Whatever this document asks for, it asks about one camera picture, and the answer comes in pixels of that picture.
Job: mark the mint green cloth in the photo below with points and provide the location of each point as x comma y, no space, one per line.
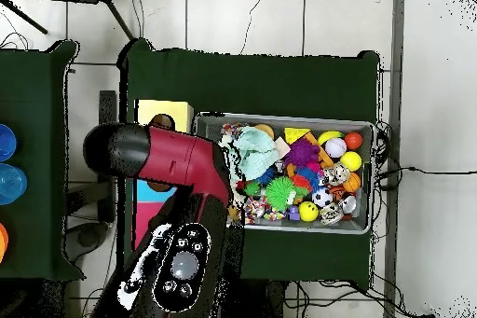
256,152

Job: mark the clear mesh bin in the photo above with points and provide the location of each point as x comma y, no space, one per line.
298,120

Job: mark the wooden three-hole sorting box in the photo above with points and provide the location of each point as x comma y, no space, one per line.
164,107

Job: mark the orange round disc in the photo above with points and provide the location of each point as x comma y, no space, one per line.
265,130

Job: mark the wooden cube block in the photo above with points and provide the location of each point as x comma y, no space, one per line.
282,147

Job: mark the green spiky ball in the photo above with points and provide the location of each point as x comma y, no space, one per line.
281,194

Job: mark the purple spiky ball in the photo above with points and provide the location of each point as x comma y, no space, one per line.
302,152

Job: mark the dark green table cloth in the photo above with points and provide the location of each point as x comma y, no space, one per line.
253,83

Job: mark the yellow smiley face ball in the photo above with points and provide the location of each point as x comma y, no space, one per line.
308,212

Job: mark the crushed silver can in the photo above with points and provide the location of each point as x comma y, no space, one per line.
337,173

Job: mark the red ball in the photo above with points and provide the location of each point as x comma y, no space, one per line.
353,139

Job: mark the dark green side-table cloth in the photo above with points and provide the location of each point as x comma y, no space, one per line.
37,109

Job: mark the light blue plastic cup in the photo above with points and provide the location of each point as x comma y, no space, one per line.
11,184

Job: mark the dark blue plastic cup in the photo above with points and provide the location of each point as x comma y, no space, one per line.
6,143

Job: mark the orange plastic cup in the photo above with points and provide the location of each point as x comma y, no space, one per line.
3,242

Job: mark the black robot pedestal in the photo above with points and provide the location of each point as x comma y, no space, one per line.
264,301

